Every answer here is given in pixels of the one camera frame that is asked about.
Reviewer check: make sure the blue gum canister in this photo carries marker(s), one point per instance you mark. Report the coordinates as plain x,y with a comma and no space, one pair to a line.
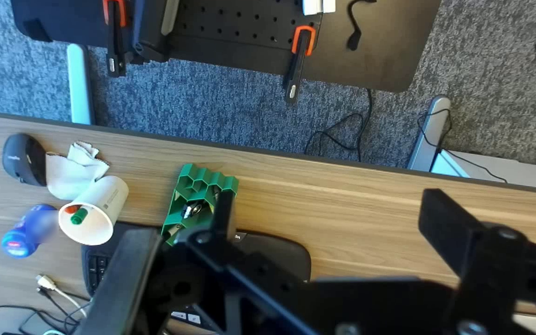
31,231

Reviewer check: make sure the red item in cup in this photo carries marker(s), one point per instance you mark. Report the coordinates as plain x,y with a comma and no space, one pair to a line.
74,209

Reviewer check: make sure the white crumpled cloth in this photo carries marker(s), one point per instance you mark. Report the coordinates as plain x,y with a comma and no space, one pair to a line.
70,176

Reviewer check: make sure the black computer mouse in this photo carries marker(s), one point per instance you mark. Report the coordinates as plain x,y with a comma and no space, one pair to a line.
24,159

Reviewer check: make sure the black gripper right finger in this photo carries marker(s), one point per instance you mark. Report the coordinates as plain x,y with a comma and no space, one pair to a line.
489,256

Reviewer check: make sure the orange handled clamp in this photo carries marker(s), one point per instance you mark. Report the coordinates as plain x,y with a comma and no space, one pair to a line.
303,47
115,14

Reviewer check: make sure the green capped white marker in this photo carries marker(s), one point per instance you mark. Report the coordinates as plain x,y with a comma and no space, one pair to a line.
79,217

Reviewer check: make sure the green honeycomb pen holder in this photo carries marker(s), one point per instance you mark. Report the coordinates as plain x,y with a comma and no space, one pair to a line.
195,200

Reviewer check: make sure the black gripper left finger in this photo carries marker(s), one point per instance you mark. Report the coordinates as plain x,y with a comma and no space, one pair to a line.
117,308

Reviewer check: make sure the black keyboard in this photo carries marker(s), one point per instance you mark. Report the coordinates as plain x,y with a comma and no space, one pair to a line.
96,259

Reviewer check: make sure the white paper cup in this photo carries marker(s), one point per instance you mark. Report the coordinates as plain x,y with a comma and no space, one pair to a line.
104,202

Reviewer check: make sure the white desk leg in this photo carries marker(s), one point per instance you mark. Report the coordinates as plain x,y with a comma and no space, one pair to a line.
431,133

